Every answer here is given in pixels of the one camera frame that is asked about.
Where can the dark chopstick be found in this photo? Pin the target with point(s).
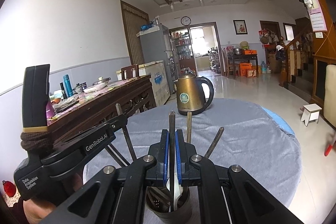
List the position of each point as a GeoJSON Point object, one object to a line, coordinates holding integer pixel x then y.
{"type": "Point", "coordinates": [171, 157]}
{"type": "Point", "coordinates": [214, 142]}
{"type": "Point", "coordinates": [116, 155]}
{"type": "Point", "coordinates": [189, 126]}
{"type": "Point", "coordinates": [126, 134]}

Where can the pink water bottle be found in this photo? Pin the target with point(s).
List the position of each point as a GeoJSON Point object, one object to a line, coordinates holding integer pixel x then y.
{"type": "Point", "coordinates": [50, 113]}

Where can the wooden stair railing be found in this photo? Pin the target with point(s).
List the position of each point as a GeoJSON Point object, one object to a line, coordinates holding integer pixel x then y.
{"type": "Point", "coordinates": [295, 55]}

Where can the small white stool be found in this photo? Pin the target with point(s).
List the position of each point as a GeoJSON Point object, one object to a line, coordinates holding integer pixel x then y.
{"type": "Point", "coordinates": [310, 113]}

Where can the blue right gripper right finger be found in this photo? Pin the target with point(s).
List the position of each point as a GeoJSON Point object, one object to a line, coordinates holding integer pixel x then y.
{"type": "Point", "coordinates": [187, 173]}

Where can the wall calendar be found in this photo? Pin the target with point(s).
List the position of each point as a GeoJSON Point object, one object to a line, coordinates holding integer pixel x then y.
{"type": "Point", "coordinates": [316, 15]}

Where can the teal thermos bottle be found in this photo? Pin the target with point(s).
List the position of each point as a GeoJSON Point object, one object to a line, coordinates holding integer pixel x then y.
{"type": "Point", "coordinates": [67, 85]}

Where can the grey table cloth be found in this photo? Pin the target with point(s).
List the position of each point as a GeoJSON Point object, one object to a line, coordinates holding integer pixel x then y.
{"type": "Point", "coordinates": [252, 139]}

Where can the white plastic spoon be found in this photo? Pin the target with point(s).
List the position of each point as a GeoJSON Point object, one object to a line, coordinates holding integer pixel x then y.
{"type": "Point", "coordinates": [178, 191]}

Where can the brass electric kettle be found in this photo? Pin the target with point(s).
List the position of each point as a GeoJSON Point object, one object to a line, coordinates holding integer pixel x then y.
{"type": "Point", "coordinates": [190, 94]}

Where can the grey refrigerator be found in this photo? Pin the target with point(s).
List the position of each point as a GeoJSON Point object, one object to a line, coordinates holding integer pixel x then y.
{"type": "Point", "coordinates": [156, 46]}

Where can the round wall clock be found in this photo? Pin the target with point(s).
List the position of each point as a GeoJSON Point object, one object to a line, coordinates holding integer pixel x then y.
{"type": "Point", "coordinates": [185, 20]}

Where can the black utensil holder cup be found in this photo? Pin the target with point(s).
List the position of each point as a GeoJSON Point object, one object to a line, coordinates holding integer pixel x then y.
{"type": "Point", "coordinates": [158, 202]}

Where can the cream leather sofa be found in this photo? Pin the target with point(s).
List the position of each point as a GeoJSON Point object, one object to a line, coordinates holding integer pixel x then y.
{"type": "Point", "coordinates": [329, 107]}

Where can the dark carved wooden sideboard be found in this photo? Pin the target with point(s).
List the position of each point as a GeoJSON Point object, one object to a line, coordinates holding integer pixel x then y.
{"type": "Point", "coordinates": [134, 96]}

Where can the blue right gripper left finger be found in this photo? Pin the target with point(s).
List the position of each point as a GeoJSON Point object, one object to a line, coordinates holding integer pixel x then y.
{"type": "Point", "coordinates": [157, 174]}

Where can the red child chair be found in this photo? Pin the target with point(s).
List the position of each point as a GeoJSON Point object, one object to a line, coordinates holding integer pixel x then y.
{"type": "Point", "coordinates": [330, 146]}

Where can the framed wall picture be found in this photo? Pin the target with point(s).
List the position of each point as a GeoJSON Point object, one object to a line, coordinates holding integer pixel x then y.
{"type": "Point", "coordinates": [240, 27]}

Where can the person's left hand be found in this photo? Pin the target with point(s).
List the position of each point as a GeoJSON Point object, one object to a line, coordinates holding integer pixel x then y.
{"type": "Point", "coordinates": [39, 207]}

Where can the dark wooden side table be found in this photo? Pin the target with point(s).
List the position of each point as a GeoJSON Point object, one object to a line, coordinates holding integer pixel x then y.
{"type": "Point", "coordinates": [241, 62]}

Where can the white chest freezer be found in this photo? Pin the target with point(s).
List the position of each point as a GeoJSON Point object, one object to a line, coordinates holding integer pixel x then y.
{"type": "Point", "coordinates": [158, 79]}

